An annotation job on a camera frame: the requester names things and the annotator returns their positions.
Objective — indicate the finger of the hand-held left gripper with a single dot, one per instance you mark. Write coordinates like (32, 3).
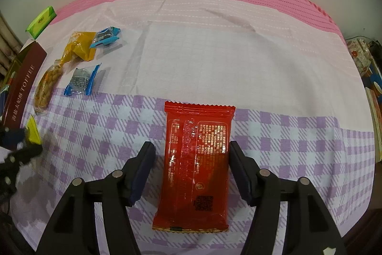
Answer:
(27, 153)
(12, 137)

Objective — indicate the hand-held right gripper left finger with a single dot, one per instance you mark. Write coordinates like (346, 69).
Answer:
(140, 180)

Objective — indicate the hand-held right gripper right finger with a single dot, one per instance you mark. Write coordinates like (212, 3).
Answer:
(243, 177)

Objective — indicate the small bright yellow packet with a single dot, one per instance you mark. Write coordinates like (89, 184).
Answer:
(33, 131)

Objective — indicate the red snack packet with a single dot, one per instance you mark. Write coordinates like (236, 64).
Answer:
(194, 168)

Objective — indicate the dark red gold tin box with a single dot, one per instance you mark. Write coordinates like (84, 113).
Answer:
(24, 84)

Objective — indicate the clear twisted dough packet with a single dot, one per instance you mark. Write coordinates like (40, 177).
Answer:
(46, 87)

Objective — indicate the blue grey candy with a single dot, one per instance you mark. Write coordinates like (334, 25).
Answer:
(80, 80)

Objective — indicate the yellow snack packet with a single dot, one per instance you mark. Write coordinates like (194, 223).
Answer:
(79, 46)

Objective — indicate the blue dark candy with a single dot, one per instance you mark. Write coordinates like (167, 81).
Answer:
(104, 36)

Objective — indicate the beige striped curtain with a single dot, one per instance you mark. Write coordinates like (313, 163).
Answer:
(7, 49)

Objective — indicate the green tissue pack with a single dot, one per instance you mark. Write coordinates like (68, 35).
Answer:
(40, 22)

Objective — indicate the stack of books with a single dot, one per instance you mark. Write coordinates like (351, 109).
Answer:
(376, 123)

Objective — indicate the blue printed box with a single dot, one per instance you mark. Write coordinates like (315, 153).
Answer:
(374, 78)

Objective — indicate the floral printed box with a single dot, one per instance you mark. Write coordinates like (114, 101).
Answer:
(359, 56)

